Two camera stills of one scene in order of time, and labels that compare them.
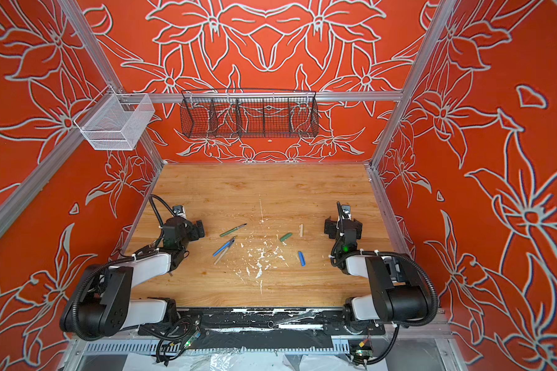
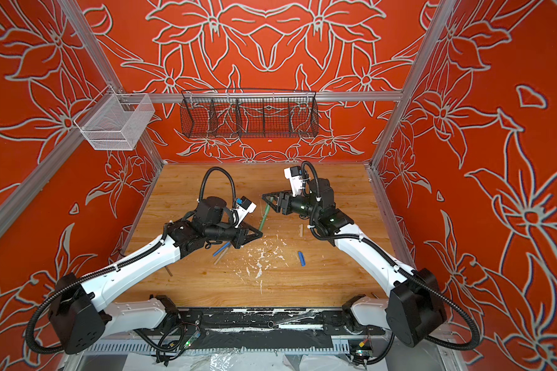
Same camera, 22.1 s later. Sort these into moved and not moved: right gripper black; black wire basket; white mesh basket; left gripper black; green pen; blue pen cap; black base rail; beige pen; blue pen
Moved: right gripper black; left gripper black; green pen
Not moved: blue pen cap; black base rail; blue pen; black wire basket; white mesh basket; beige pen
